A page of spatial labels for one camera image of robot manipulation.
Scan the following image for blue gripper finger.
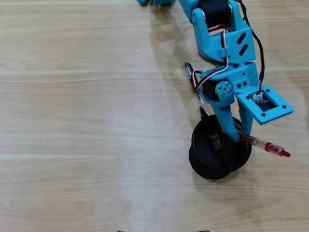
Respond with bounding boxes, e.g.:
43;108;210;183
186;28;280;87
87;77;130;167
237;96;253;136
209;81;241;143

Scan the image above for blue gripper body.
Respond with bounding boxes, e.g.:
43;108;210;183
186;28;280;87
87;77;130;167
202;62;261;105

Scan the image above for chunky black retractable pen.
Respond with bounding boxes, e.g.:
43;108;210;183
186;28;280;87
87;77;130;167
199;105;229;168

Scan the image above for red retractable pen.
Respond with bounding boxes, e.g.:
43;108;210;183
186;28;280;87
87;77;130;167
239;134;291;158

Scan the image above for clear pen with black cap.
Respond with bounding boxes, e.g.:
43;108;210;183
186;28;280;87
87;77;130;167
184;62;206;108

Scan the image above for black mesh pen holder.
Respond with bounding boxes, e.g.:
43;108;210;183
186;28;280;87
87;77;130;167
188;113;253;180

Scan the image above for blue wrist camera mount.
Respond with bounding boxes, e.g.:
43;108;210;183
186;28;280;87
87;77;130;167
236;84;295;126

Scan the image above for black camera cable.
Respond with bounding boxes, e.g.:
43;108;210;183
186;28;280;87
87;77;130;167
235;0;266;97

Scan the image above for red white black servo wire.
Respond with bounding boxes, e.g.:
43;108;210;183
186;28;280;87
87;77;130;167
193;24;233;92

